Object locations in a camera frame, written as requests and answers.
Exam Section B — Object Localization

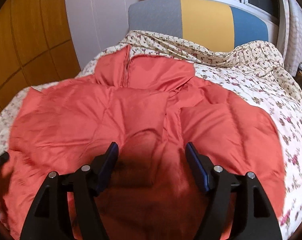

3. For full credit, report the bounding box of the grey yellow blue headboard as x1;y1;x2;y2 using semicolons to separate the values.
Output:
128;0;269;52

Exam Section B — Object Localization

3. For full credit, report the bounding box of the orange red puffer jacket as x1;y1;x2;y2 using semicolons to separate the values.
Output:
0;46;285;239

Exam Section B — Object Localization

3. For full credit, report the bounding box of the brown wooden wardrobe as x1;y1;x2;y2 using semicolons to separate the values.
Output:
0;0;80;112

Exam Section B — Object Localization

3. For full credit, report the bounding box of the floral white bed quilt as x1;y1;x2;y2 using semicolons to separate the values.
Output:
0;31;302;239

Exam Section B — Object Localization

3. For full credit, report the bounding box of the floral right curtain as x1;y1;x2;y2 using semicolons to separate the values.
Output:
277;0;302;76

